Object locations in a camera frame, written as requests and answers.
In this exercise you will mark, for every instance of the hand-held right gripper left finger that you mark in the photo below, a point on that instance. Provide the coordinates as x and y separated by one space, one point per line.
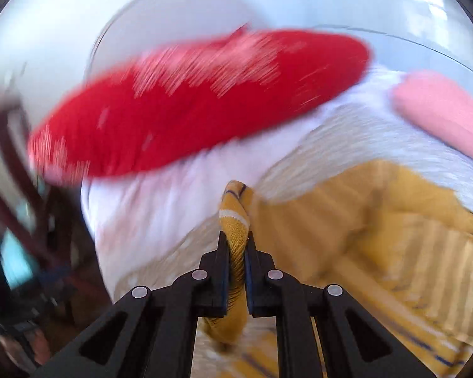
223 268

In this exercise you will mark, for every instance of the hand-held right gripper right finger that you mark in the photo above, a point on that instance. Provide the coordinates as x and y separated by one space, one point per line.
250 272

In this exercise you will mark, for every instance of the yellow striped garment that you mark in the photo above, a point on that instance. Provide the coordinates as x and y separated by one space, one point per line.
362 244

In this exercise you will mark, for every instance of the white bed sheet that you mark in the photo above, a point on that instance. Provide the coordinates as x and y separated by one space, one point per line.
157 212

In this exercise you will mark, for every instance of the red sock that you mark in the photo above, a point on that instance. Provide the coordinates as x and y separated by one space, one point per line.
189 114

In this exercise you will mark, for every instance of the dark wooden chair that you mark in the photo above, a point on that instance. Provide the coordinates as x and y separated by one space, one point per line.
19 220

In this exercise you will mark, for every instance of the pink sock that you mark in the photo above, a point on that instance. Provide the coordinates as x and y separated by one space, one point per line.
445 110

